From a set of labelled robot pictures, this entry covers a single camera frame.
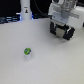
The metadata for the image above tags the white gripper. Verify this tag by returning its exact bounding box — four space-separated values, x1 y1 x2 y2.
49 3 84 36

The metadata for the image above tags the black kcup drawer holder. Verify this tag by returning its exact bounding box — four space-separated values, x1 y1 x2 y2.
52 24 72 40

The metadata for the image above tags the green lid kcup pod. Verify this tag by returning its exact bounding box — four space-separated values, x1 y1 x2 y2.
24 48 31 61

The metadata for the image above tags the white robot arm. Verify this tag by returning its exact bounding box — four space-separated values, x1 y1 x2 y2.
49 0 84 29

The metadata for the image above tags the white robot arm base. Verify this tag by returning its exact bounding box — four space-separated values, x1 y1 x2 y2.
20 0 32 20

